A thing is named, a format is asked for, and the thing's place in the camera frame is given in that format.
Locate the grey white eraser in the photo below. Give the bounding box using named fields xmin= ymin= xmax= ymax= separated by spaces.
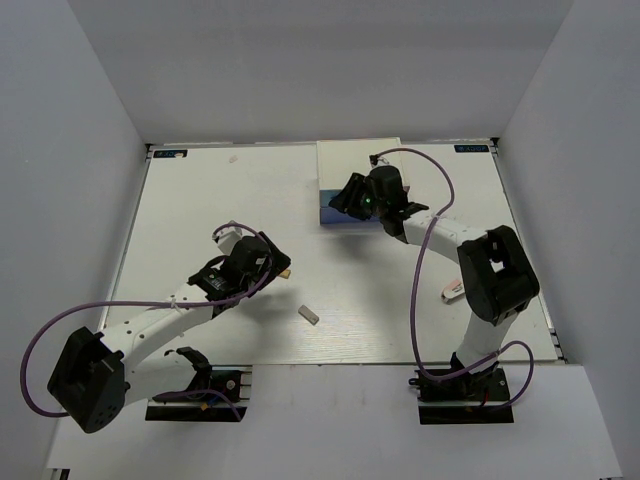
xmin=298 ymin=305 xmax=320 ymax=325

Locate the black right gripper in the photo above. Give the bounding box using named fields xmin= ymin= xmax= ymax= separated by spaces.
xmin=330 ymin=172 xmax=388 ymax=221

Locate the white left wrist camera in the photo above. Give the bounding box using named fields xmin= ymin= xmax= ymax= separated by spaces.
xmin=212 ymin=222 xmax=242 ymax=255

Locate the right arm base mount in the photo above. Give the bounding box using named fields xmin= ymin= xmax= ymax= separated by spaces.
xmin=408 ymin=367 xmax=514 ymax=426

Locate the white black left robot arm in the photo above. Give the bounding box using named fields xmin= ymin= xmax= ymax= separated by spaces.
xmin=47 ymin=232 xmax=291 ymax=433

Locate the light blue drawer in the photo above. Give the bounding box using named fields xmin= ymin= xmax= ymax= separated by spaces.
xmin=319 ymin=189 xmax=341 ymax=209

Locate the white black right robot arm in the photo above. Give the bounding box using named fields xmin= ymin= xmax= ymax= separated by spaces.
xmin=329 ymin=166 xmax=540 ymax=399

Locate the white drawer cabinet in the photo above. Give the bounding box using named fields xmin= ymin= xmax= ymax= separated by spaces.
xmin=316 ymin=137 xmax=401 ymax=192

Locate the right blue label sticker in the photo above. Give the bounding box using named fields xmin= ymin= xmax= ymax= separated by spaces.
xmin=454 ymin=144 xmax=490 ymax=153

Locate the pink white binder clip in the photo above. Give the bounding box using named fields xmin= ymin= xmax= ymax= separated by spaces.
xmin=440 ymin=280 xmax=465 ymax=304

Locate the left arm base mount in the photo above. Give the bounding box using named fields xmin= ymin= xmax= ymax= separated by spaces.
xmin=145 ymin=366 xmax=253 ymax=423

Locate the left blue label sticker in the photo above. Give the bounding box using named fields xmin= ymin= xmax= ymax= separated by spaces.
xmin=152 ymin=149 xmax=188 ymax=159

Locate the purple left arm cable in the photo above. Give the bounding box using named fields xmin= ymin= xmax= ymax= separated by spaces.
xmin=19 ymin=222 xmax=274 ymax=419

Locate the lavender blue drawer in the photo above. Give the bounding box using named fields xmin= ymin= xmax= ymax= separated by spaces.
xmin=319 ymin=207 xmax=378 ymax=226

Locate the blue label sticker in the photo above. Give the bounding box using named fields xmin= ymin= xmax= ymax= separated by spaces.
xmin=152 ymin=149 xmax=188 ymax=159
xmin=454 ymin=144 xmax=490 ymax=153

